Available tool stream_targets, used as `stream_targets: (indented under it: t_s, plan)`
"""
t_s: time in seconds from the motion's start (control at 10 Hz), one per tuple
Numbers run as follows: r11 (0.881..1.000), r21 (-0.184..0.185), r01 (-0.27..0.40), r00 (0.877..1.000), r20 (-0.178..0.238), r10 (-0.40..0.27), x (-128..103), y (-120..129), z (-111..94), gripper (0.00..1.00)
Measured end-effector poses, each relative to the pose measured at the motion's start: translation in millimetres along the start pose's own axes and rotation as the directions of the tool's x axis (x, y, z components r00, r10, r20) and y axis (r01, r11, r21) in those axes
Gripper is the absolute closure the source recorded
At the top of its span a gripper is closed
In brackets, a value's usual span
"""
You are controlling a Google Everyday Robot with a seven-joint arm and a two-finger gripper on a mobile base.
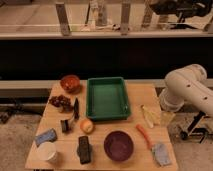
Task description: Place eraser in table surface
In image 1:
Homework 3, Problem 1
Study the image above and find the black eraser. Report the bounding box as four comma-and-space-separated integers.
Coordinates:
78, 136, 91, 164

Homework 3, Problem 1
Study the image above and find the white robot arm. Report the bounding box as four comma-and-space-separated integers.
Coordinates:
159, 64, 213, 117

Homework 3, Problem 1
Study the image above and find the green plastic tray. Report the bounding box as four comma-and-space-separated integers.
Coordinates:
86, 77, 131, 121

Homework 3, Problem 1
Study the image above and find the red-brown bowl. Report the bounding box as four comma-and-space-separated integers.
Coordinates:
60, 75, 80, 93

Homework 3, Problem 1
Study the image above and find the orange apple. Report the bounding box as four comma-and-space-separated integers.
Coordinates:
80, 119, 94, 134

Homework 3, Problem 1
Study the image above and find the dark grape bunch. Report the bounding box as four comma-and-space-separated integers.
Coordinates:
49, 95, 73, 113

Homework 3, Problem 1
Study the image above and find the purple bowl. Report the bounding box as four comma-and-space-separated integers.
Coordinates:
104, 131, 134, 162

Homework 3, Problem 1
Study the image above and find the blue-grey cloth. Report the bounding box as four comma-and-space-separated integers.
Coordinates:
152, 143, 171, 167

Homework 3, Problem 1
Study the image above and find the white paper cup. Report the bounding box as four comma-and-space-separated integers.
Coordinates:
36, 142, 57, 162

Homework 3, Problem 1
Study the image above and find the black wheeled stand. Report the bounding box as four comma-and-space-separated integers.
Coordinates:
180, 111, 208, 143

